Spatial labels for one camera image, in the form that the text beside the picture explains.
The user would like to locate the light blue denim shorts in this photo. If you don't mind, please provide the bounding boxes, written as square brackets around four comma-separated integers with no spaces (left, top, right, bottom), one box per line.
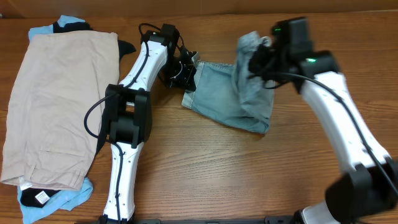
[182,31,274,134]

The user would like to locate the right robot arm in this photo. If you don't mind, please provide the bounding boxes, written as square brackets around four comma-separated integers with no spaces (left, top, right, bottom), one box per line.
[249,44,397,223]

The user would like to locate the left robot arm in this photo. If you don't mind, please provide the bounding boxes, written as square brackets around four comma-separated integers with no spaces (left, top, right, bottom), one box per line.
[98,29,196,223]

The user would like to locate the beige folded shorts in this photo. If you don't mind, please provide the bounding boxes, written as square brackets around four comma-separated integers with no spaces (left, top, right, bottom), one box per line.
[1,30,119,190]

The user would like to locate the light blue garment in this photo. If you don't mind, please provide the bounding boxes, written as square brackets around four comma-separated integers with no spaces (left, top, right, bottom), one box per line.
[17,15,93,223]

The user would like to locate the black garment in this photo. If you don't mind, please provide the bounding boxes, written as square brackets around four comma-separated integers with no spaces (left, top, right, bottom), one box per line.
[20,19,136,208]

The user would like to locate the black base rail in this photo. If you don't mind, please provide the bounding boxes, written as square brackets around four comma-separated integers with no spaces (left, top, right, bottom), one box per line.
[74,215,352,224]

